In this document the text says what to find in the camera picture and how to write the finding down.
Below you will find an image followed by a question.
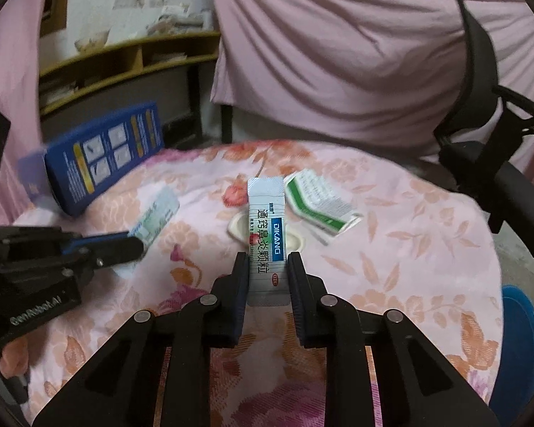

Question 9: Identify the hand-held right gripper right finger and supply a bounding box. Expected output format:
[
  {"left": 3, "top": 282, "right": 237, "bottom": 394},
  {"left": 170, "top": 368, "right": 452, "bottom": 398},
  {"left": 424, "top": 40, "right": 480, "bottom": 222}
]
[{"left": 285, "top": 251, "right": 501, "bottom": 427}]

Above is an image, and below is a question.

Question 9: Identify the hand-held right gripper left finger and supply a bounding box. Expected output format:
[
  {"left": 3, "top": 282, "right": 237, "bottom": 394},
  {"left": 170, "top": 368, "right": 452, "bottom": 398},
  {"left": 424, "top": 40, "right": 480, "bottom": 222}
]
[{"left": 33, "top": 251, "right": 250, "bottom": 427}]

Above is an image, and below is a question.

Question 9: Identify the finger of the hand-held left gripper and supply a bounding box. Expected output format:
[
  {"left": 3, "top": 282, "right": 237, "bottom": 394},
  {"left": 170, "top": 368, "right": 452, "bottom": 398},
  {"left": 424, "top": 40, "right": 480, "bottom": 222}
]
[
  {"left": 73, "top": 235, "right": 146, "bottom": 286},
  {"left": 61, "top": 230, "right": 132, "bottom": 254}
]

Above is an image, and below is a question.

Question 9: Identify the green and white sachet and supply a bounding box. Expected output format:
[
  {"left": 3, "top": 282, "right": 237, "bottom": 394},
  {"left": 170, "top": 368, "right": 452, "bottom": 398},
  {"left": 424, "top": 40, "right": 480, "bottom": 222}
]
[{"left": 128, "top": 187, "right": 181, "bottom": 246}]

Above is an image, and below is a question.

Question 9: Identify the white sachet with blue label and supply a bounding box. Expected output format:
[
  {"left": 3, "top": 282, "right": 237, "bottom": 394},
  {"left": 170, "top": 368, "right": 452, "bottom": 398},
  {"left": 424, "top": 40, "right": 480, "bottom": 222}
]
[{"left": 246, "top": 176, "right": 291, "bottom": 309}]

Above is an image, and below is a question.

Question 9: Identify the blue cardboard box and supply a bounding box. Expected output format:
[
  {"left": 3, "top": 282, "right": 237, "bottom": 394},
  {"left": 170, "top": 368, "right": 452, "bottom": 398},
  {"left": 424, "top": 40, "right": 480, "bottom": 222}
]
[{"left": 17, "top": 101, "right": 164, "bottom": 218}]

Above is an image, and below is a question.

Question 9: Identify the cream plastic piece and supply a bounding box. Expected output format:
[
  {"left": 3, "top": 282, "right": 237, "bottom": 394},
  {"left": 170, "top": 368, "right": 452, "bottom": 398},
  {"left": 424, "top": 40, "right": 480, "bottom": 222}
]
[{"left": 228, "top": 211, "right": 306, "bottom": 254}]

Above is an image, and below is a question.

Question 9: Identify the floral pink tablecloth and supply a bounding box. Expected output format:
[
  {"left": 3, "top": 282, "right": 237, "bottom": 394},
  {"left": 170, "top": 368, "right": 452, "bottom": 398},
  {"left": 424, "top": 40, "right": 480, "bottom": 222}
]
[{"left": 0, "top": 140, "right": 503, "bottom": 427}]

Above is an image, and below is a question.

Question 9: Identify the flattened green and white carton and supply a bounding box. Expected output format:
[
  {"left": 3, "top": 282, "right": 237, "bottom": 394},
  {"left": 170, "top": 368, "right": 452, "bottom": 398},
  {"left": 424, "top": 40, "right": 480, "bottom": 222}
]
[{"left": 283, "top": 169, "right": 362, "bottom": 237}]

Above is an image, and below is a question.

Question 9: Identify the yellow wooden shelf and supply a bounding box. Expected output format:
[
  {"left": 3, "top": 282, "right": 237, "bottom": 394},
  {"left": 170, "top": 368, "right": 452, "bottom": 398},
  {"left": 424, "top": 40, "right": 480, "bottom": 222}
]
[{"left": 38, "top": 30, "right": 222, "bottom": 144}]

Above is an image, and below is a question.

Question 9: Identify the blue plastic stool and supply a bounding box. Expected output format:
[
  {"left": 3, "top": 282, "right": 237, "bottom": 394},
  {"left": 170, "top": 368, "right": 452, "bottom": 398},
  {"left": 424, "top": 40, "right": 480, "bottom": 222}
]
[{"left": 487, "top": 285, "right": 534, "bottom": 407}]

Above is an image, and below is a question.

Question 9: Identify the pile of papers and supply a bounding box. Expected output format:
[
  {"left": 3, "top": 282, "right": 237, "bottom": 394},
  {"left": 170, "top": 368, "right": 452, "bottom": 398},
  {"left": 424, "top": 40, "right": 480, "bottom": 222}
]
[{"left": 153, "top": 5, "right": 215, "bottom": 36}]

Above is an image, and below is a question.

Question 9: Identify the black office chair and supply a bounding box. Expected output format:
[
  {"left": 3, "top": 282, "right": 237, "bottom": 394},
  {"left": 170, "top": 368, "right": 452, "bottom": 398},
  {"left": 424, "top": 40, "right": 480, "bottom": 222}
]
[{"left": 433, "top": 0, "right": 534, "bottom": 259}]

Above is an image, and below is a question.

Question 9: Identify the pink hanging cloth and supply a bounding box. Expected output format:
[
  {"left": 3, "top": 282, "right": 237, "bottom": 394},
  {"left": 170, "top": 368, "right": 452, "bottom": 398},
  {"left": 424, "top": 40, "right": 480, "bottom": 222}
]
[{"left": 0, "top": 0, "right": 534, "bottom": 227}]

